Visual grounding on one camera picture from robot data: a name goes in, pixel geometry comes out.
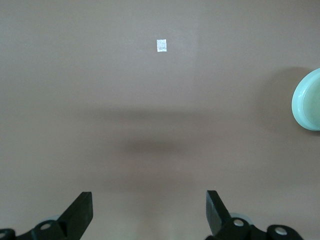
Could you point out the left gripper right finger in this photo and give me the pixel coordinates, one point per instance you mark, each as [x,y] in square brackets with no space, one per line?
[217,217]

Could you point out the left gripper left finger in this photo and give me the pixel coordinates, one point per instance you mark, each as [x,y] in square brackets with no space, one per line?
[77,217]

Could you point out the pale green round plate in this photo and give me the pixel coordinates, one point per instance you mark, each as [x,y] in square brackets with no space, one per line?
[308,102]

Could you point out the small white tape piece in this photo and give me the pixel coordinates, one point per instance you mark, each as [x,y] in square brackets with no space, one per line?
[161,45]

